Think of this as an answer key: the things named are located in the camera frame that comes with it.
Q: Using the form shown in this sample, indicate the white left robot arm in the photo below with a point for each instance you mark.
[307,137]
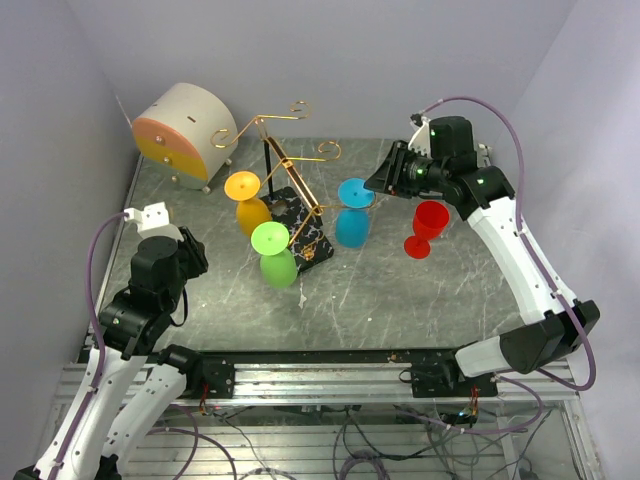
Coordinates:
[102,428]

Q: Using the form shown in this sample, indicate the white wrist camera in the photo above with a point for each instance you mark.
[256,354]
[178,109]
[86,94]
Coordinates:
[153,220]
[420,142]

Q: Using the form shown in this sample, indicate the blue plastic wine glass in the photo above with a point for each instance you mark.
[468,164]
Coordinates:
[352,224]

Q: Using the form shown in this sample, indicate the green plastic wine glass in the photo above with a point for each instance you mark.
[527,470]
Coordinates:
[277,263]

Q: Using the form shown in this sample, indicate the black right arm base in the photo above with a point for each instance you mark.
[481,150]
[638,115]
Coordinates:
[434,373]

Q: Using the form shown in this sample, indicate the orange plastic wine glass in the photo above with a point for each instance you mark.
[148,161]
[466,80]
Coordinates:
[243,187]

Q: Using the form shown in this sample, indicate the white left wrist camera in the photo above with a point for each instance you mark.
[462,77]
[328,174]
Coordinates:
[153,220]

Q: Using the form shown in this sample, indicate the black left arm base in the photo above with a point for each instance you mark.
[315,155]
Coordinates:
[206,376]

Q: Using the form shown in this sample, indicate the aluminium frame rail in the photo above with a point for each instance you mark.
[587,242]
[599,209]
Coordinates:
[313,384]

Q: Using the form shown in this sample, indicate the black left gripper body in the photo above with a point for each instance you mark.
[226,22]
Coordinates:
[191,261]

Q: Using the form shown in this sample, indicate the round pastel drawer box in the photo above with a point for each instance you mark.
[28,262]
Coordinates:
[179,133]

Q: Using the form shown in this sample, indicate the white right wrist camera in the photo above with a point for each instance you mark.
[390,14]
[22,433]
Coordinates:
[420,142]

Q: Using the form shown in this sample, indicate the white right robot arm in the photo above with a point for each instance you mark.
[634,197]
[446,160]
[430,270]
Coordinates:
[441,159]

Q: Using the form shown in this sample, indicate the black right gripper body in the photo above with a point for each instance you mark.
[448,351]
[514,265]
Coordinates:
[425,173]

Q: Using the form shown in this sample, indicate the gold wire glass rack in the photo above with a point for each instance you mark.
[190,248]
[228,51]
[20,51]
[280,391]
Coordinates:
[285,192]

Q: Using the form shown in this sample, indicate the red plastic wine glass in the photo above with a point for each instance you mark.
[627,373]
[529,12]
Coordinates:
[429,221]

